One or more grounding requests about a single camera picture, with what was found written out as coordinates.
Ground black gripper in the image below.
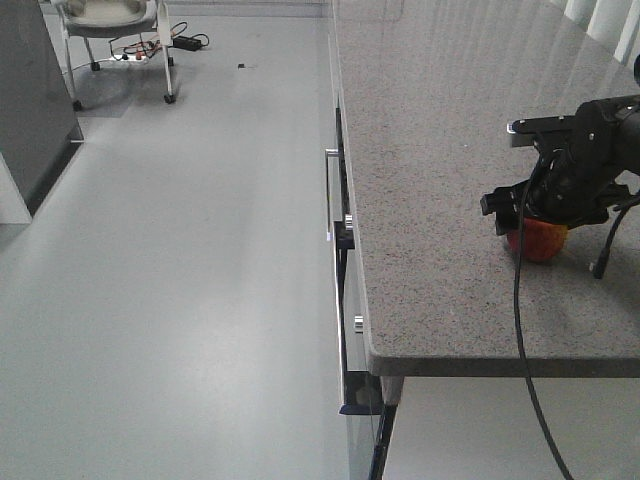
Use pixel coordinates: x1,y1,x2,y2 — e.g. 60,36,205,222
480,97,631,235

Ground red apple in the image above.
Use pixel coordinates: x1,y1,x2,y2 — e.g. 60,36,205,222
523,218,569,262

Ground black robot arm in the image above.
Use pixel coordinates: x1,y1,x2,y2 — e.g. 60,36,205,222
480,95,639,235

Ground black built-in drawer appliance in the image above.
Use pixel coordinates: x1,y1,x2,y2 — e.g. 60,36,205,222
324,106,353,241

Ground black built-in oven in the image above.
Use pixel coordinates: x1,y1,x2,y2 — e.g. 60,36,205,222
332,221,397,479

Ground black power adapter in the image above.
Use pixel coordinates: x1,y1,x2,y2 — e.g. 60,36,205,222
172,34,210,52

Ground white mesh office chair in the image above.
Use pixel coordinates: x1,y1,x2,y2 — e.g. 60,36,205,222
51,1,175,111

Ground grey kitchen island cabinet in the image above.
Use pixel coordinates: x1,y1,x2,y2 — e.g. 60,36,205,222
1,1,83,224

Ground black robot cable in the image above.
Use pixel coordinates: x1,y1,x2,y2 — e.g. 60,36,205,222
513,149,576,480

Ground white power strip with cables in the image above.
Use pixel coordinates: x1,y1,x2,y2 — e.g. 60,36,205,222
108,37,162,62

